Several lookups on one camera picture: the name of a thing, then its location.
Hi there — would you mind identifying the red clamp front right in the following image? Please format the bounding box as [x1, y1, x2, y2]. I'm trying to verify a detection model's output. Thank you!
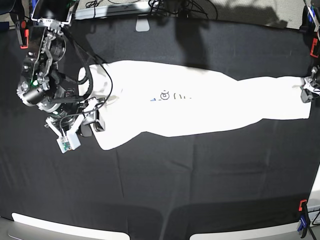
[297, 199, 310, 239]

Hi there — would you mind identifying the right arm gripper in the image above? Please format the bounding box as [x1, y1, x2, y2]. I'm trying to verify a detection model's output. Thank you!
[44, 97, 107, 138]

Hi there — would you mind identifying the red clamp back left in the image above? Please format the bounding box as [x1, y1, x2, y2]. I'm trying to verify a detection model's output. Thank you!
[14, 12, 29, 49]

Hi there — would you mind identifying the red clamp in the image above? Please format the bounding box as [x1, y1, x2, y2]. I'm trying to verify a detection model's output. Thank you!
[297, 199, 310, 239]
[310, 38, 320, 58]
[14, 12, 29, 49]

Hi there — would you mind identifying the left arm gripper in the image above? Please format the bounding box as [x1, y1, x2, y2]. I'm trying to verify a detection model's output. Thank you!
[300, 66, 320, 104]

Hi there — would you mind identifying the red clamp back right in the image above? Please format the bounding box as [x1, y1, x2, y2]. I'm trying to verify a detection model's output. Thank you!
[310, 38, 320, 58]

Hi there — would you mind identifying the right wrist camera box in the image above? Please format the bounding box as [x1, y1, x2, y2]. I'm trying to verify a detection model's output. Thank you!
[56, 133, 81, 154]

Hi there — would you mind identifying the black table cloth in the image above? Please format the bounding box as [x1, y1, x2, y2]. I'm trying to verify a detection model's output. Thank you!
[0, 18, 320, 240]

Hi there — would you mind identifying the white printed t-shirt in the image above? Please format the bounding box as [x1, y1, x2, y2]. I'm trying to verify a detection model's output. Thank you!
[90, 60, 311, 150]

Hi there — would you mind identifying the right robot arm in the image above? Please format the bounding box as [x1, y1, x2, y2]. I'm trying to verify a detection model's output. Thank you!
[15, 0, 108, 138]

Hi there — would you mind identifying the grey table mount plate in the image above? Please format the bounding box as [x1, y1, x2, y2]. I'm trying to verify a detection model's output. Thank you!
[135, 17, 150, 33]

